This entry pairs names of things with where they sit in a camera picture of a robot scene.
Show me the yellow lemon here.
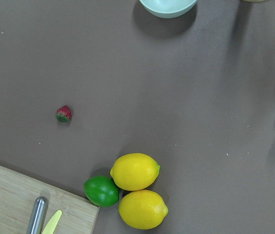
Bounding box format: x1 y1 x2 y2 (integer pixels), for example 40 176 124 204
110 153 161 191
118 190 168 230

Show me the red strawberry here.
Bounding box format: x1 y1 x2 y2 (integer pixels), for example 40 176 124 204
55 105 72 122

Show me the green lime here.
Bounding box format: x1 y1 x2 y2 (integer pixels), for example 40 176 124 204
84 175 119 207

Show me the mint green bowl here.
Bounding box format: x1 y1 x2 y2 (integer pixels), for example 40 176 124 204
140 0 197 19

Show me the wooden cutting board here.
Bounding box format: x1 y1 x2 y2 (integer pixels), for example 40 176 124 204
0 166 99 234

